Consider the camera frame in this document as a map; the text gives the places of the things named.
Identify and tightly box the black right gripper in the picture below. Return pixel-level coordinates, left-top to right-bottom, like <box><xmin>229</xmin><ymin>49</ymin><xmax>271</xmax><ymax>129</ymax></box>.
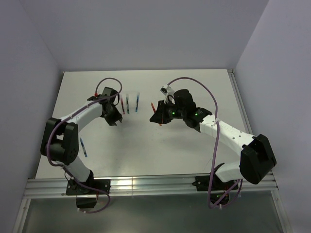
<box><xmin>150</xmin><ymin>99</ymin><xmax>186</xmax><ymax>124</ymax></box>

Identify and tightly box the magenta pen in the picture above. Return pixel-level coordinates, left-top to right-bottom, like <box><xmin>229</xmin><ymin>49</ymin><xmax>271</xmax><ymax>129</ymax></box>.
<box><xmin>120</xmin><ymin>97</ymin><xmax>125</xmax><ymax>115</ymax></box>

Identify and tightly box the green capped pen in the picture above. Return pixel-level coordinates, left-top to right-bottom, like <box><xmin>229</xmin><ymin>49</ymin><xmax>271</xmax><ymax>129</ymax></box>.
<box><xmin>126</xmin><ymin>94</ymin><xmax>130</xmax><ymax>114</ymax></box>

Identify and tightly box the light blue pen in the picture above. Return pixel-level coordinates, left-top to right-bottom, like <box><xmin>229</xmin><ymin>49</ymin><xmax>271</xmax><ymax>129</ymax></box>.
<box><xmin>135</xmin><ymin>92</ymin><xmax>140</xmax><ymax>113</ymax></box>

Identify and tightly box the red capped pen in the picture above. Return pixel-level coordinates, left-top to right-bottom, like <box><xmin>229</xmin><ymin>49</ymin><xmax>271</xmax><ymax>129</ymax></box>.
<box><xmin>150</xmin><ymin>101</ymin><xmax>163</xmax><ymax>127</ymax></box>

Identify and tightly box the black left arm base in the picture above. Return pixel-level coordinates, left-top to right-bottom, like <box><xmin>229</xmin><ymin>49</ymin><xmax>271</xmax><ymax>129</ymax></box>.
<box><xmin>65</xmin><ymin>179</ymin><xmax>111</xmax><ymax>213</ymax></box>

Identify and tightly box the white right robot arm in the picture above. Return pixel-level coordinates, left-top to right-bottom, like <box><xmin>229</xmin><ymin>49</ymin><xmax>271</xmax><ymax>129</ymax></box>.
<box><xmin>150</xmin><ymin>86</ymin><xmax>276</xmax><ymax>189</ymax></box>

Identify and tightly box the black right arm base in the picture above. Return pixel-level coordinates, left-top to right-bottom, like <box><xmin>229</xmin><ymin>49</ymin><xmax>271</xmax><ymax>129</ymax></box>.
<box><xmin>192</xmin><ymin>175</ymin><xmax>236</xmax><ymax>204</ymax></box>

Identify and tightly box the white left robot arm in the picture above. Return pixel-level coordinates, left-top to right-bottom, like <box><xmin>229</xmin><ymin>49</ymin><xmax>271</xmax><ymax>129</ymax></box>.
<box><xmin>40</xmin><ymin>87</ymin><xmax>122</xmax><ymax>194</ymax></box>

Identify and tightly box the dark blue capped pen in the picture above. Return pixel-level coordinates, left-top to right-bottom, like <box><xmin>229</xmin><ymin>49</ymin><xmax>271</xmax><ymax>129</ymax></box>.
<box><xmin>80</xmin><ymin>137</ymin><xmax>87</xmax><ymax>158</ymax></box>

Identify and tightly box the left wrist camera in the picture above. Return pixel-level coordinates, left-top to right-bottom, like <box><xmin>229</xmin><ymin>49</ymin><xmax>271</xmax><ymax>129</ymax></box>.
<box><xmin>93</xmin><ymin>93</ymin><xmax>103</xmax><ymax>101</ymax></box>

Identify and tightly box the aluminium side rail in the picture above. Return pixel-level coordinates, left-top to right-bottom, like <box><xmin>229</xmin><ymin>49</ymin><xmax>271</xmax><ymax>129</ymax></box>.
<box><xmin>228</xmin><ymin>69</ymin><xmax>255</xmax><ymax>140</ymax></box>

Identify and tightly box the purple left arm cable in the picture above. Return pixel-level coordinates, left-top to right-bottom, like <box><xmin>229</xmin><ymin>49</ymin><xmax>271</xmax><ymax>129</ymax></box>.
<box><xmin>46</xmin><ymin>77</ymin><xmax>123</xmax><ymax>214</ymax></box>

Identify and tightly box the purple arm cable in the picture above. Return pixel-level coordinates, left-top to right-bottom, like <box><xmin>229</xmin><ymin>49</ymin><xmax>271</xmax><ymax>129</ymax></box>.
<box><xmin>46</xmin><ymin>77</ymin><xmax>123</xmax><ymax>214</ymax></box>
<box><xmin>167</xmin><ymin>77</ymin><xmax>243</xmax><ymax>209</ymax></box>

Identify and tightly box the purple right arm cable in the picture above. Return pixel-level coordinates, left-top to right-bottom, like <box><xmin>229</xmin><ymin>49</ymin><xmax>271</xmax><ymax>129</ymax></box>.
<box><xmin>167</xmin><ymin>77</ymin><xmax>243</xmax><ymax>209</ymax></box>

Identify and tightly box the aluminium front rail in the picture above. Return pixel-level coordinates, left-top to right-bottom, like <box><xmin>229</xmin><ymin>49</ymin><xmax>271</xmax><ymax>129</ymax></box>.
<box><xmin>22</xmin><ymin>169</ymin><xmax>279</xmax><ymax>200</ymax></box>

